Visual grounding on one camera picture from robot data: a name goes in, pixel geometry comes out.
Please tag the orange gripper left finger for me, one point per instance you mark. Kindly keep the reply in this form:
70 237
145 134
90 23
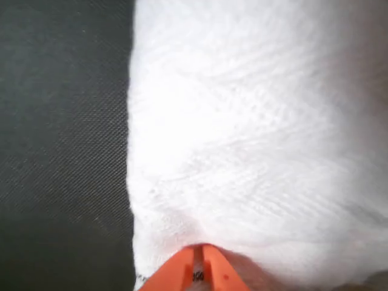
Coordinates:
175 272

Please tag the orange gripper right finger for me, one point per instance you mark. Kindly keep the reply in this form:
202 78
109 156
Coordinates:
221 272

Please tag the black desk mat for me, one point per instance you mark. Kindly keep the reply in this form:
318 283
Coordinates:
60 136

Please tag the white striped towel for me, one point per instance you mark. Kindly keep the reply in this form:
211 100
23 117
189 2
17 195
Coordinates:
242 121

